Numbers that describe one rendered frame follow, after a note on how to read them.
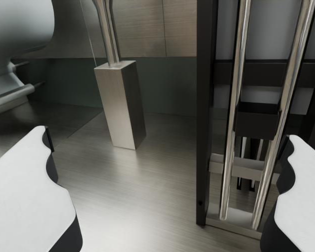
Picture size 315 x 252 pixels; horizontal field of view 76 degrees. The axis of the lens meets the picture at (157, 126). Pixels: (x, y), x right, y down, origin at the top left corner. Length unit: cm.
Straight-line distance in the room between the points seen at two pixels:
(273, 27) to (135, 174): 46
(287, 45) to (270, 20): 4
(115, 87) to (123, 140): 18
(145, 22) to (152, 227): 64
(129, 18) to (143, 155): 49
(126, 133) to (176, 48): 35
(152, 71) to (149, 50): 8
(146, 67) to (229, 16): 58
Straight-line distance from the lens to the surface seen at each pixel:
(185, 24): 75
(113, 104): 62
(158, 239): 46
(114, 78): 58
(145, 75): 84
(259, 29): 30
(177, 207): 50
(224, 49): 30
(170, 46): 77
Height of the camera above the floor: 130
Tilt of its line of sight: 30 degrees down
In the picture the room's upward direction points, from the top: 6 degrees counter-clockwise
